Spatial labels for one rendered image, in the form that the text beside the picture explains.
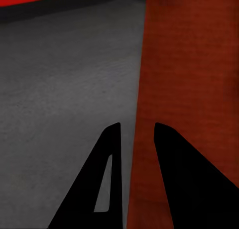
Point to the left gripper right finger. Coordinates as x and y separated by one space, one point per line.
200 196

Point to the storage box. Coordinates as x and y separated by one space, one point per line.
189 80

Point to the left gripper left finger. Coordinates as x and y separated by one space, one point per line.
77 209

